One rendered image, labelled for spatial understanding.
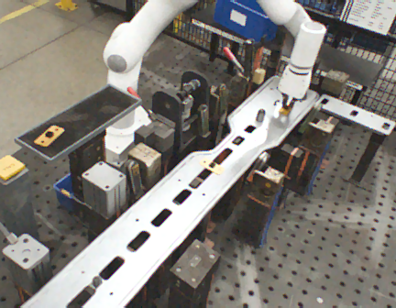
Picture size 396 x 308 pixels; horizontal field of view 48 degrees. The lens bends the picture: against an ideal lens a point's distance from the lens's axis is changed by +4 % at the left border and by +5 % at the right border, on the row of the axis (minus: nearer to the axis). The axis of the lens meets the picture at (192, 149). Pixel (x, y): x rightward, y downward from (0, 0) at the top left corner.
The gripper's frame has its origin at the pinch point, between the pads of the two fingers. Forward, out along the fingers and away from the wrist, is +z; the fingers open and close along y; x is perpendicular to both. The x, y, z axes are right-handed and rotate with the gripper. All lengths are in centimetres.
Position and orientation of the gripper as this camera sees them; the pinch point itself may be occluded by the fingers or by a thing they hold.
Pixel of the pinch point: (288, 103)
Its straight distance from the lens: 173.9
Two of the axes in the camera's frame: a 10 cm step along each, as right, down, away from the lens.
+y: 8.2, 4.4, -3.7
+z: -1.0, 7.4, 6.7
